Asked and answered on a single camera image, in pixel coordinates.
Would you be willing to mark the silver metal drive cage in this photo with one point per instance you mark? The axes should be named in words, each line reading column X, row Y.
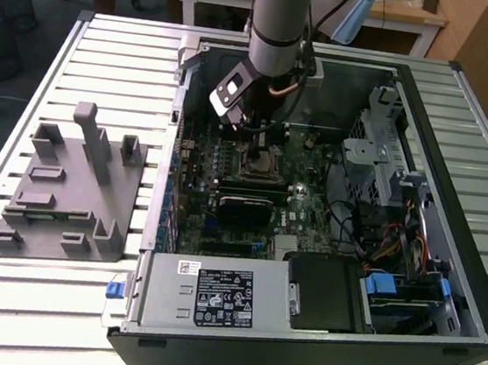
column 361, row 160

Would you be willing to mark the black mesh waste bin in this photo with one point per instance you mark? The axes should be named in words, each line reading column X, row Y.
column 5, row 32

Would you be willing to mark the round silver coin battery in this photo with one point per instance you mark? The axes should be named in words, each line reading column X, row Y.
column 308, row 142

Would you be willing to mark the black silver PC case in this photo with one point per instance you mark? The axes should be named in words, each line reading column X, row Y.
column 250, row 359

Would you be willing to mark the blue case latch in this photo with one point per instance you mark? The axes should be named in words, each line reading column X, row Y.
column 114, row 290

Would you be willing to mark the grey parts rack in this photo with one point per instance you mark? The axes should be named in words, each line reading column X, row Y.
column 72, row 180

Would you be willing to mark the CPU socket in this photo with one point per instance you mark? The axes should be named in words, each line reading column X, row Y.
column 260, row 177

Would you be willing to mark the black RAM slot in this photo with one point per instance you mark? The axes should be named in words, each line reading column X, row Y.
column 240, row 179
column 238, row 194
column 239, row 184
column 239, row 189

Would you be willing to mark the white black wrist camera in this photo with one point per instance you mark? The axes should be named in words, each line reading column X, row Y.
column 230, row 88

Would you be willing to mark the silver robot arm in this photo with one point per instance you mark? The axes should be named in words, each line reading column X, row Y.
column 279, row 23

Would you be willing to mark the black graphics card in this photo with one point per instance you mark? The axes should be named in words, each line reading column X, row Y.
column 245, row 213

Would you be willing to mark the blue disk carrier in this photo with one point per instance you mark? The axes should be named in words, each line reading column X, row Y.
column 380, row 284

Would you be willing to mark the small black desk object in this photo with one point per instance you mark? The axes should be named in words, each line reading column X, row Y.
column 431, row 3

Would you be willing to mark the black expansion slot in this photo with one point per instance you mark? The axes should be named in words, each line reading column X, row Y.
column 227, row 248

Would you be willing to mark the green motherboard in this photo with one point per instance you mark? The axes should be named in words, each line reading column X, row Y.
column 309, row 225

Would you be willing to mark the small silver chipset heatsink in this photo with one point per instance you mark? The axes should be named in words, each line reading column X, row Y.
column 286, row 245

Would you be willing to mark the black plastic cover box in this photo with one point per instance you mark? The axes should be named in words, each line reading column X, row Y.
column 328, row 293

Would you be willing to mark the silver power supply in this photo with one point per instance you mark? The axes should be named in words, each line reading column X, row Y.
column 157, row 287

